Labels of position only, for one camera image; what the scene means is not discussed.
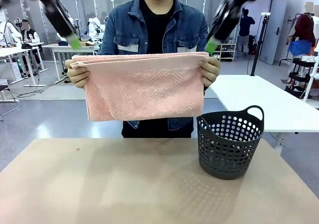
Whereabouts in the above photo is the pink towel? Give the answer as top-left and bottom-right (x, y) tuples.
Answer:
(70, 51), (210, 122)

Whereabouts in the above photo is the person's left gloved hand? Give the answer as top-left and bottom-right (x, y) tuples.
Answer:
(199, 57), (221, 88)

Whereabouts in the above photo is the person's right gloved hand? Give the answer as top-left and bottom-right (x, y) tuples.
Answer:
(65, 59), (91, 90)

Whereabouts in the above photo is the person in blue top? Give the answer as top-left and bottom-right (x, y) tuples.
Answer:
(236, 8), (256, 58)

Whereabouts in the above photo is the white shoe rack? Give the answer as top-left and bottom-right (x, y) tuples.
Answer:
(214, 42), (237, 62)

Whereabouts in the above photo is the white desk with caps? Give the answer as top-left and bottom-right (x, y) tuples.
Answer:
(41, 42), (100, 83)

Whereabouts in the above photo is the seated person in varsity jacket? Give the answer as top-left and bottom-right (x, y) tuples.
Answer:
(20, 19), (42, 78)

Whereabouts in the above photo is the white door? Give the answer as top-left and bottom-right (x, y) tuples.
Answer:
(259, 0), (288, 66)

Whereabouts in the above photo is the white desk with monitor stand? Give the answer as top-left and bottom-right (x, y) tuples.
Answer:
(0, 42), (48, 88)

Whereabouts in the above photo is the person in denim jacket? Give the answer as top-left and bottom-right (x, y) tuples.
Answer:
(99, 0), (209, 139)

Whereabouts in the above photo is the blue cloth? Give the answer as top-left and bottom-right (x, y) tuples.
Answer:
(287, 39), (313, 56)

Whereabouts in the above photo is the dark red hanging garment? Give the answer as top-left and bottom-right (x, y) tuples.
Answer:
(289, 13), (316, 48)

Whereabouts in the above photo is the large white table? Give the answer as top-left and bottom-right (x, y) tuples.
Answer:
(203, 74), (319, 135)

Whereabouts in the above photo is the black trolley cart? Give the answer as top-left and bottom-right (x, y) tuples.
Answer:
(285, 57), (313, 93)

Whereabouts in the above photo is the dark grey perforated basket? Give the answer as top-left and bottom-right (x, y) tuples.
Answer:
(196, 105), (265, 181)

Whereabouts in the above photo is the black camera pole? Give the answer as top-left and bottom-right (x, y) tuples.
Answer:
(250, 13), (271, 77)

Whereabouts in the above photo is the white robot arm with cables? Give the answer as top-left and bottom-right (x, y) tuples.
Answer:
(0, 21), (23, 47)

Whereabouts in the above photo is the white metal frame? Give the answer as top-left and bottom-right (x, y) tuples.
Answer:
(302, 56), (319, 103)

